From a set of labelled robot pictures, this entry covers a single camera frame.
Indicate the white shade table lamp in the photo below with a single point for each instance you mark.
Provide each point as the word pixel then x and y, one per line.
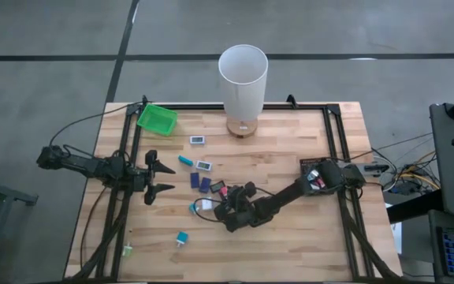
pixel 243 79

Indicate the teal rectangular eraser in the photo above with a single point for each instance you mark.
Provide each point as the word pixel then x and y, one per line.
pixel 185 160

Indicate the black plastic basket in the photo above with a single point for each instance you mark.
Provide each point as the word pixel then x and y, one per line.
pixel 305 185

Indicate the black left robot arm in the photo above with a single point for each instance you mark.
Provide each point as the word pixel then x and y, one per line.
pixel 79 163

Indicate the white cube wall charger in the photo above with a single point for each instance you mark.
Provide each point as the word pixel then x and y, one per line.
pixel 207 204

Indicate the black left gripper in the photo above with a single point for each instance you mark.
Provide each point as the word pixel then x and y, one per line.
pixel 135 179

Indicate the white paper sheet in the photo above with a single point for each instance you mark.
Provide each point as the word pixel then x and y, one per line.
pixel 396 236

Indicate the dark blue card box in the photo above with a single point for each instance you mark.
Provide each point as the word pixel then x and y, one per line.
pixel 194 180
pixel 205 185

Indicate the black computer desk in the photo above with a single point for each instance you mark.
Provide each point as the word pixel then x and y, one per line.
pixel 447 177

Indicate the red white wall charger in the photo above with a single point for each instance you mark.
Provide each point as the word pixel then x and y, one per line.
pixel 321 182
pixel 223 192

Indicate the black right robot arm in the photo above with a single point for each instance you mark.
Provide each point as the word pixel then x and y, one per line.
pixel 286 195

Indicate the large blue white wall charger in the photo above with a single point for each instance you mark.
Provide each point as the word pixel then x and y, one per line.
pixel 182 238

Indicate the black digital clock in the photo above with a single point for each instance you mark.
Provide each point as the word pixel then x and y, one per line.
pixel 218 187

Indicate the green plastic basket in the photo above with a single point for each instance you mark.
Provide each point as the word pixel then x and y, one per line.
pixel 157 119

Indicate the green translucent wall charger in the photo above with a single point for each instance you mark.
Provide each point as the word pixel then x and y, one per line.
pixel 127 250

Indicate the white digital clock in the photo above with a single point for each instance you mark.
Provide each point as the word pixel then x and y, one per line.
pixel 203 165
pixel 197 140

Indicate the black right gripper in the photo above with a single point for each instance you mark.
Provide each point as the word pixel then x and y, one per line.
pixel 239 211

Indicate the black power strip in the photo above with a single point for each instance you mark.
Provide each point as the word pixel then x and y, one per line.
pixel 374 168

